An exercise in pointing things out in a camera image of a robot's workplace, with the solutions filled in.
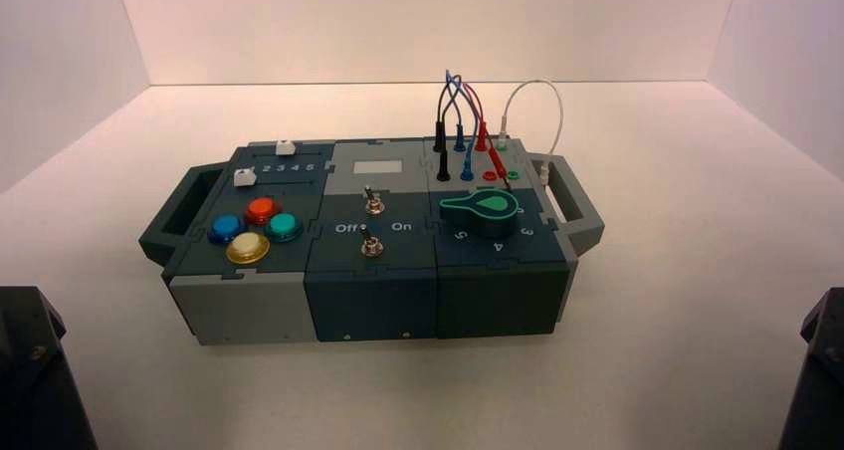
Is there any black jumper cable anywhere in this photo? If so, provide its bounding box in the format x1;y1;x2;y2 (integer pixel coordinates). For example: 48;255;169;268
431;77;464;183

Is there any red dome push button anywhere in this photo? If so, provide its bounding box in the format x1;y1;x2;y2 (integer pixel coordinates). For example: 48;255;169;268
244;196;284;227

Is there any grey display screen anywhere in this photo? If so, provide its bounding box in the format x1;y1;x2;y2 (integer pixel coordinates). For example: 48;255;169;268
352;159;404;176

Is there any white jumper cable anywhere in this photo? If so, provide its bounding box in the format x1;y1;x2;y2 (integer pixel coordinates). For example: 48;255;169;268
498;79;566;188

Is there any blue jumper cable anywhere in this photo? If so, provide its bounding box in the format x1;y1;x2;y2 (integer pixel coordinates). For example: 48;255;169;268
445;69;478;182

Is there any dark teal grey task box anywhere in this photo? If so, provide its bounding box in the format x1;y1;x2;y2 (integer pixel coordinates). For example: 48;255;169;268
138;136;606;347

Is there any green dome push button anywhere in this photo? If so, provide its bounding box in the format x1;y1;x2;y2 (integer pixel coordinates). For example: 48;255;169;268
265;212;305;244

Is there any blue dome push button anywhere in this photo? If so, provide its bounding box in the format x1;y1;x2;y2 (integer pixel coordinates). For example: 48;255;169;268
206;214;249;246

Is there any teal rotary knob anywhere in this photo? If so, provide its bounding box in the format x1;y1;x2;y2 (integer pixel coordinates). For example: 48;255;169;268
439;191;523;239

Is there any red jumper cable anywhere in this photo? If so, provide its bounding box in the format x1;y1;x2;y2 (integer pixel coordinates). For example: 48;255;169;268
461;83;517;194

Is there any yellow dome push button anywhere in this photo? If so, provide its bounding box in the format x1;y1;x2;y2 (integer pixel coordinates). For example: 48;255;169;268
225;231;271;266

